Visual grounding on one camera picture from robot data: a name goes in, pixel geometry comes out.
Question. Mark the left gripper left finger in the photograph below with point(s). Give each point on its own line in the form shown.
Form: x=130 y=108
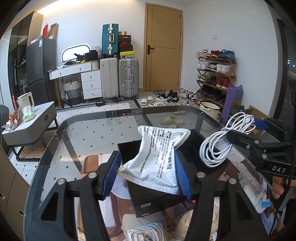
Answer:
x=55 y=219

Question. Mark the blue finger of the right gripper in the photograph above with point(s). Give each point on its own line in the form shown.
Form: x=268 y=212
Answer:
x=262 y=124
x=250 y=143

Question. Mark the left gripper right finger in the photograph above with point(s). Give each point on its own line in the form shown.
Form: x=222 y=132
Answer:
x=238 y=219

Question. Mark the white rope bag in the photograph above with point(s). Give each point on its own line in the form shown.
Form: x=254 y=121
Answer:
x=185 y=222

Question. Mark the silver white medicine pouch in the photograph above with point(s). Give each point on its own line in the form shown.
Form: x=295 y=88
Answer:
x=154 y=165

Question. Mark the person's right hand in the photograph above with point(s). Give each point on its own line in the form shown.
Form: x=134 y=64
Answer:
x=277 y=187

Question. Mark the anime print desk mat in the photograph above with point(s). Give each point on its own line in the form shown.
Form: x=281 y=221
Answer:
x=128 y=199

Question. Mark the purple bag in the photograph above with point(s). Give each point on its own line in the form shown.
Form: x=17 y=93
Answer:
x=233 y=94

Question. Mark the wooden shoe rack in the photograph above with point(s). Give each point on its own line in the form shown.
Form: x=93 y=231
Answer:
x=216 y=70

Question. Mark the grey side table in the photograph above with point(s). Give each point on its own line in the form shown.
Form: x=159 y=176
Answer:
x=31 y=132

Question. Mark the green tissue pack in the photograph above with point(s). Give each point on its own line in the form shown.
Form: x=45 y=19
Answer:
x=28 y=113

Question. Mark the woven laundry basket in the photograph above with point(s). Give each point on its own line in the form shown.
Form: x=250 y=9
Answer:
x=72 y=89

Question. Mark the white electric kettle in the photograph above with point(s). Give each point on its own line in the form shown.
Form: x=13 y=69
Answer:
x=25 y=100

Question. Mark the white dresser desk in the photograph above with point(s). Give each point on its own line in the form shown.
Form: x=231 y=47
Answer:
x=88 y=74

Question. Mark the white suitcase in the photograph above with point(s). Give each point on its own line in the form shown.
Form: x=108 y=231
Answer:
x=109 y=77

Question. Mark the silver suitcase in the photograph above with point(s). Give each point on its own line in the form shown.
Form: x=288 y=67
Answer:
x=128 y=77

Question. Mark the oval mirror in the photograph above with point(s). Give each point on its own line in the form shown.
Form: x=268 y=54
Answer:
x=71 y=53

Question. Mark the wooden door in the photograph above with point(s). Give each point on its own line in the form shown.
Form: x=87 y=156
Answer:
x=163 y=47

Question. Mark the stack of shoe boxes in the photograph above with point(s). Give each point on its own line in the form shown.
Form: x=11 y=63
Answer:
x=125 y=45

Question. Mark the black refrigerator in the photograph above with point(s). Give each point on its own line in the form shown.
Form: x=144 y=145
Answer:
x=40 y=57

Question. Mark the teal suitcase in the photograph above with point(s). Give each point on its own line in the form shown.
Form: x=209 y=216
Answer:
x=110 y=43

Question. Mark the tall black cabinet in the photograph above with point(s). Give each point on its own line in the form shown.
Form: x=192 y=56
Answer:
x=22 y=34

